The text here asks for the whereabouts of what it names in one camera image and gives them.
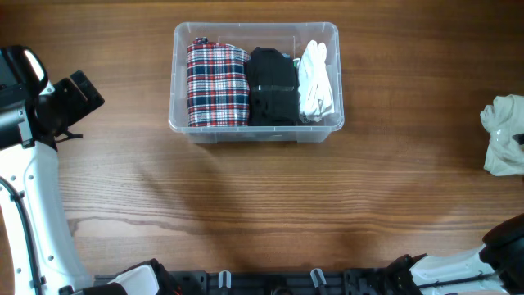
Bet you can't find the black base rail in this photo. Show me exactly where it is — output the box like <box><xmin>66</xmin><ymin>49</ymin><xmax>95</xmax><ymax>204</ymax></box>
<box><xmin>93</xmin><ymin>268</ymin><xmax>414</xmax><ymax>295</ymax></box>

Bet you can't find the cream cloth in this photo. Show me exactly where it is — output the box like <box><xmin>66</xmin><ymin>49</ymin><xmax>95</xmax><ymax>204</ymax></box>
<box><xmin>480</xmin><ymin>94</ymin><xmax>523</xmax><ymax>176</ymax></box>

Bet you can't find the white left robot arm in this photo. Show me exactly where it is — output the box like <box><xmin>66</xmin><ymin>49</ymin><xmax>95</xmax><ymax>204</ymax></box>
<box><xmin>1</xmin><ymin>45</ymin><xmax>160</xmax><ymax>294</ymax></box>

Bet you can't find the black cloth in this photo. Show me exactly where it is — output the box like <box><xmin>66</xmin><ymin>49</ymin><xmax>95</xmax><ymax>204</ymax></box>
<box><xmin>246</xmin><ymin>47</ymin><xmax>300</xmax><ymax>126</ymax></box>

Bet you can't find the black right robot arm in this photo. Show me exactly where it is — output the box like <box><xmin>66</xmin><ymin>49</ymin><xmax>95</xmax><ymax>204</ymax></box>
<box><xmin>381</xmin><ymin>182</ymin><xmax>523</xmax><ymax>294</ymax></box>

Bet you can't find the plaid flannel cloth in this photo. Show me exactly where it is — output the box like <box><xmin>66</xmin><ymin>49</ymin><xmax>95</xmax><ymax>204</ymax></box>
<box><xmin>186</xmin><ymin>37</ymin><xmax>250</xmax><ymax>127</ymax></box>

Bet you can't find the clear plastic storage box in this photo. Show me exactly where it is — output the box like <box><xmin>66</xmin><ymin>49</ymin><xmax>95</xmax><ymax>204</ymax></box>
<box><xmin>169</xmin><ymin>22</ymin><xmax>345</xmax><ymax>143</ymax></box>

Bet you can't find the white printed cloth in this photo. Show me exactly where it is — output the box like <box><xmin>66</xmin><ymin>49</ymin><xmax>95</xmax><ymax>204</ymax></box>
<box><xmin>297</xmin><ymin>40</ymin><xmax>335</xmax><ymax>123</ymax></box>

